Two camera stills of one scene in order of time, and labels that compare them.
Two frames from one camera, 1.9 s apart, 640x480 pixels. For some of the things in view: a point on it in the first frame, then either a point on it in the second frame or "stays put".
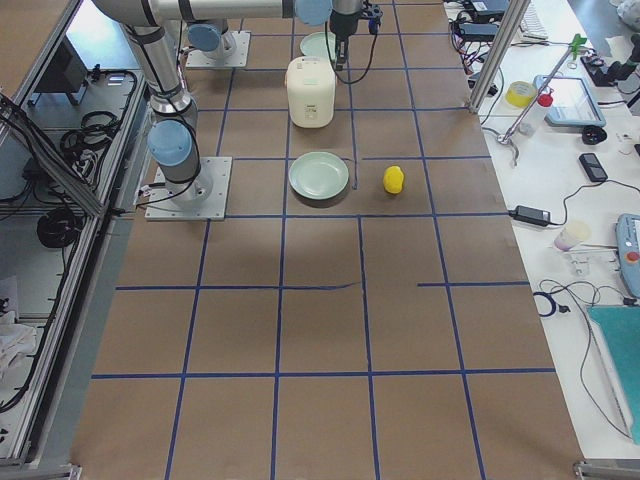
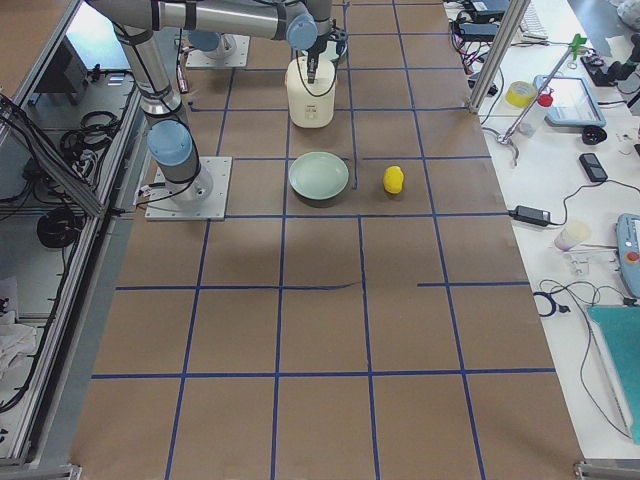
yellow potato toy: x=393 y=179 stays put
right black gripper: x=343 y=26 to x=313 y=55
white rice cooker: x=311 y=91 stays put
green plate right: x=318 y=175 stays put
